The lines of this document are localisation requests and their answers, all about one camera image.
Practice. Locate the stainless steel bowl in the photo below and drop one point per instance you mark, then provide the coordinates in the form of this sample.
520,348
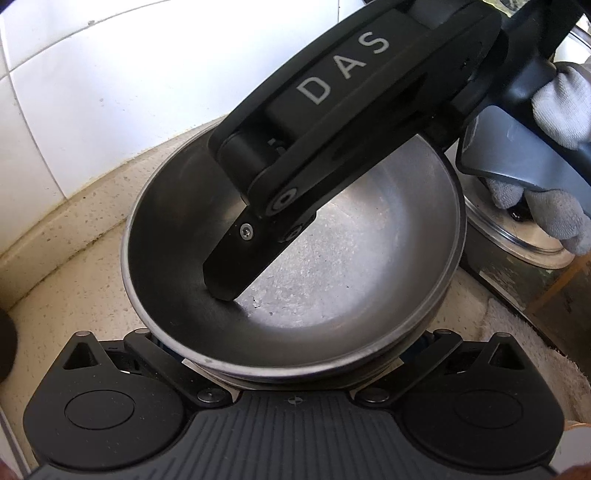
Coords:
346,277
300,376

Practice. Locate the person's right hand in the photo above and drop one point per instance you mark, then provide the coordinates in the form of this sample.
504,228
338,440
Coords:
568,106

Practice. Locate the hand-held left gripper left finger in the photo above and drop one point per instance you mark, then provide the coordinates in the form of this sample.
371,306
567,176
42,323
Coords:
178,370

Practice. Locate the white terry towel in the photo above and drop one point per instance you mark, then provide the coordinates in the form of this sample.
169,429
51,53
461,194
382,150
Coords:
545,369

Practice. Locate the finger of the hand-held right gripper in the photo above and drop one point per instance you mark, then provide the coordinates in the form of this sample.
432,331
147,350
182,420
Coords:
235,263

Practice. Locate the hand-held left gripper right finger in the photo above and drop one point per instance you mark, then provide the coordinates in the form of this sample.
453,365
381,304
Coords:
413,369

